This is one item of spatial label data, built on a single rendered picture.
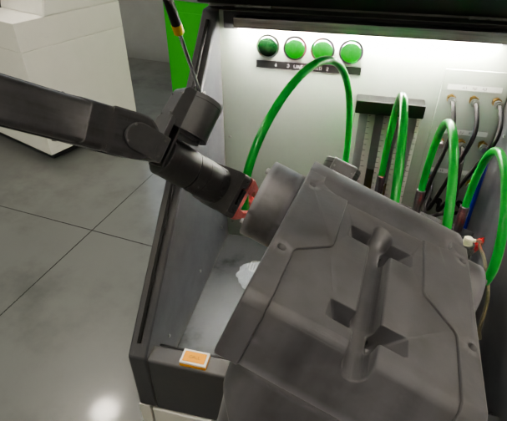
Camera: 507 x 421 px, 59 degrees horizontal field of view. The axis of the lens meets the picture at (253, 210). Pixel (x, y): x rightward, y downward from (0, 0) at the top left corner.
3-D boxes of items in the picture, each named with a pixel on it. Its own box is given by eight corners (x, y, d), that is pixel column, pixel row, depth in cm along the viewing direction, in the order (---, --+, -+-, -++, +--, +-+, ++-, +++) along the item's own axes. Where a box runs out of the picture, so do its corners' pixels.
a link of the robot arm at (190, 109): (99, 140, 61) (121, 142, 54) (136, 67, 62) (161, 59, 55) (172, 179, 68) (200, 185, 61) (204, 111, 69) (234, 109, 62)
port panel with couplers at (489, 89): (414, 200, 108) (448, 73, 90) (414, 193, 111) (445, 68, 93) (472, 207, 106) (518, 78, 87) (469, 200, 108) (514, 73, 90)
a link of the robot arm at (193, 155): (138, 167, 62) (157, 172, 58) (159, 123, 63) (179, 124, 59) (176, 188, 67) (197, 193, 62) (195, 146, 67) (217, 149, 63)
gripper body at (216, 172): (218, 164, 73) (183, 144, 68) (255, 180, 65) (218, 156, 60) (200, 200, 73) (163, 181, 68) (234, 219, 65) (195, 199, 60)
